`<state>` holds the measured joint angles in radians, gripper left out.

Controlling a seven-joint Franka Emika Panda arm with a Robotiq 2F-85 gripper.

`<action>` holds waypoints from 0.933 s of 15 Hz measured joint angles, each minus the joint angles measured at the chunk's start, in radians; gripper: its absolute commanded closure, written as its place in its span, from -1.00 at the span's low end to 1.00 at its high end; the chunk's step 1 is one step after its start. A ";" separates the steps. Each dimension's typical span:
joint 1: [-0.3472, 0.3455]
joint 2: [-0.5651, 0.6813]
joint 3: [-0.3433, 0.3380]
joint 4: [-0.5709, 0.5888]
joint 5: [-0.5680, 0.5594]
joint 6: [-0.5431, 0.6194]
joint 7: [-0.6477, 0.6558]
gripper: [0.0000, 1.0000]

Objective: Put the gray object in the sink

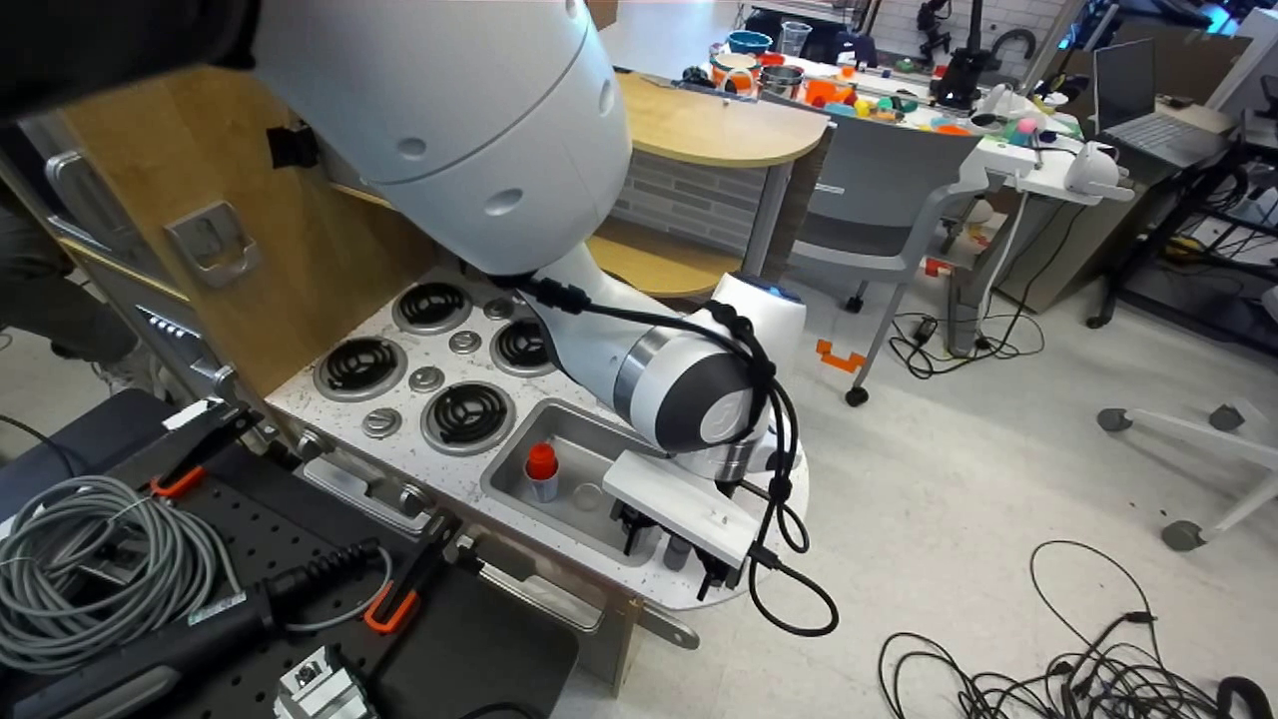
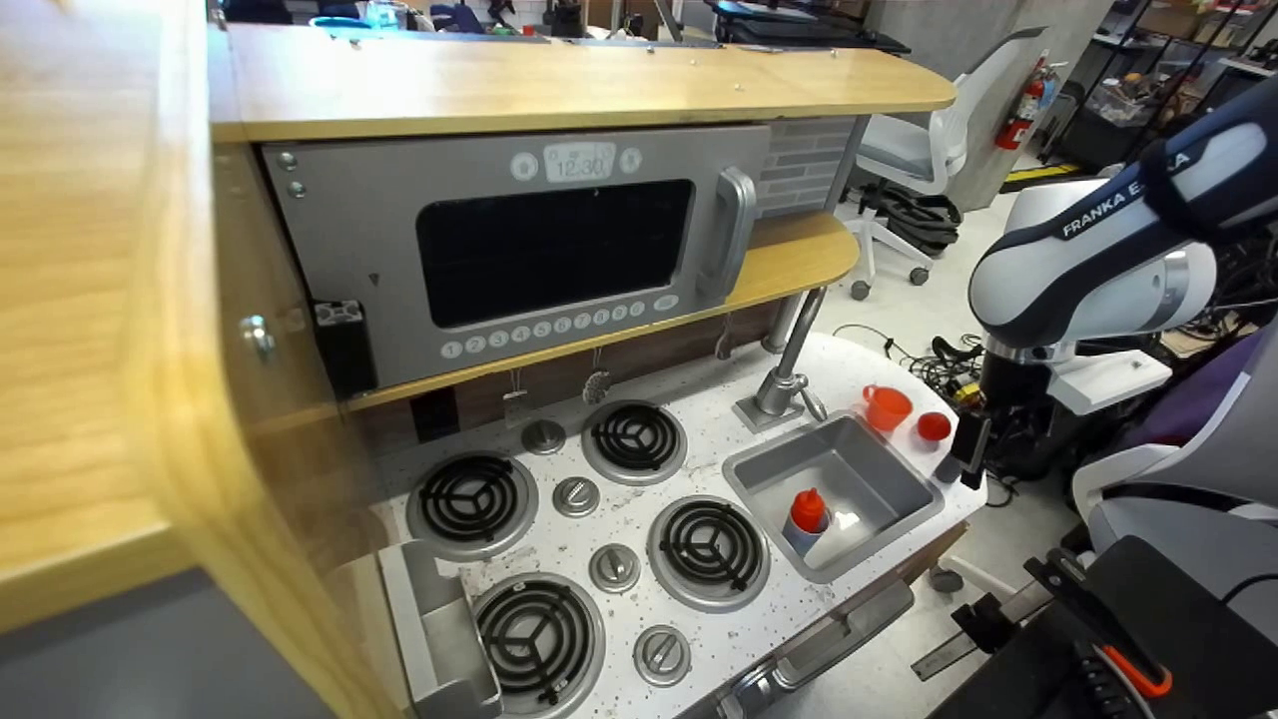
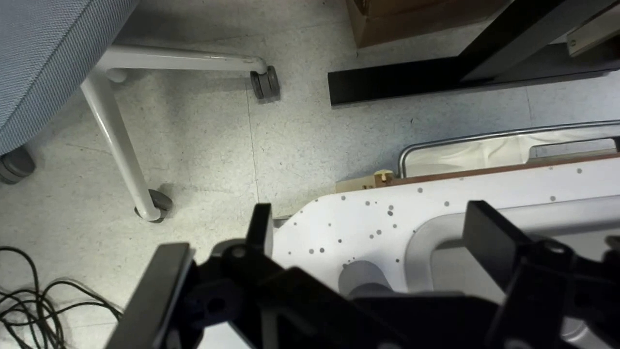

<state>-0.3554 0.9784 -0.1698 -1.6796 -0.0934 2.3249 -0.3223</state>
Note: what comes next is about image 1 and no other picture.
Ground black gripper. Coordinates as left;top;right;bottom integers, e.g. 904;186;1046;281
618;440;789;602

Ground silver sink basin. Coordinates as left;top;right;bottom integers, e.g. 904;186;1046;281
479;394;671;572

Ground orange floor object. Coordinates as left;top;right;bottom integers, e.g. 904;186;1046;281
813;334;869;374

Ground black coil stove burner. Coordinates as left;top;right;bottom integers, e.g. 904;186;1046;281
416;374;519;458
390;275;476;334
311;333;412;404
487;315;564;381

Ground gray chair with white legs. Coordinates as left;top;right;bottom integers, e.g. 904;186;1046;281
784;117;996;410

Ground round beige desk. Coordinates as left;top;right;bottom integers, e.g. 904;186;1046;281
583;69;833;309

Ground black perforated breadboard plate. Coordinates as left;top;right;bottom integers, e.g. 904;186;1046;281
0;383;583;719

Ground white cluttered table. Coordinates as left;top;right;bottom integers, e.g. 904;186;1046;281
953;74;1151;315

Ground white stand legs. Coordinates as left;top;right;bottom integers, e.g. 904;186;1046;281
1094;398;1278;556

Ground silver square cabinet plate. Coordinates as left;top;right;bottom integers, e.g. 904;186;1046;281
165;195;259;291

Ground black shelf rack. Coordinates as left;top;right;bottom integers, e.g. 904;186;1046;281
1083;122;1278;357

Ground wooden cabinet panel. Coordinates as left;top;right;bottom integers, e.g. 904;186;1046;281
56;65;450;404

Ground person in dark clothes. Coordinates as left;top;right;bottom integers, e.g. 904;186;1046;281
0;182;142;366

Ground silver wrist camera bar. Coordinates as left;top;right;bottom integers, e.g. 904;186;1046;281
598;448;768;575

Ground silver oven door handle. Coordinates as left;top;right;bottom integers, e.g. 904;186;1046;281
633;602;705;656

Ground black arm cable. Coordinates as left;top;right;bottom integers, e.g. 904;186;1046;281
522;271;846;639

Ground orange-handled black clamp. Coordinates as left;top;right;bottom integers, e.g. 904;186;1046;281
149;430;250;508
361;532;450;639

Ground black power cable bundle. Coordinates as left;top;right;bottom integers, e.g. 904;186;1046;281
888;301;1050;373

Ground silver corner bracket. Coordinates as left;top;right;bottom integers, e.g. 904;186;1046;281
266;639;374;719

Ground black floor cable tangle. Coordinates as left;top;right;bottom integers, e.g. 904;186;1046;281
876;536;1278;719

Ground black handheld controller with cord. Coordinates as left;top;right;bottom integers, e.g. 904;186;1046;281
0;536;394;719

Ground silver ribbed handle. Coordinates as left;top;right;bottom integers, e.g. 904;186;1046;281
133;301;206;346

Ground gray coiled cable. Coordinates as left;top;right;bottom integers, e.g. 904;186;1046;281
0;472;249;677

